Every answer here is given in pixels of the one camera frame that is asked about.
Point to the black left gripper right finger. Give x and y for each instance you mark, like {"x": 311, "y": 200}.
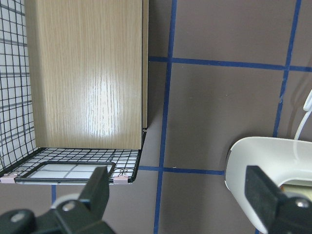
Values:
{"x": 263, "y": 195}

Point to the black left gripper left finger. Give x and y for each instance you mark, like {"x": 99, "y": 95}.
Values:
{"x": 94, "y": 197}

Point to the white two-slot toaster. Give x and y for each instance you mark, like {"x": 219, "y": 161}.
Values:
{"x": 284, "y": 161}

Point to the wire basket with wooden shelf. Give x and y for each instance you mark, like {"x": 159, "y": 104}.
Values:
{"x": 73, "y": 89}

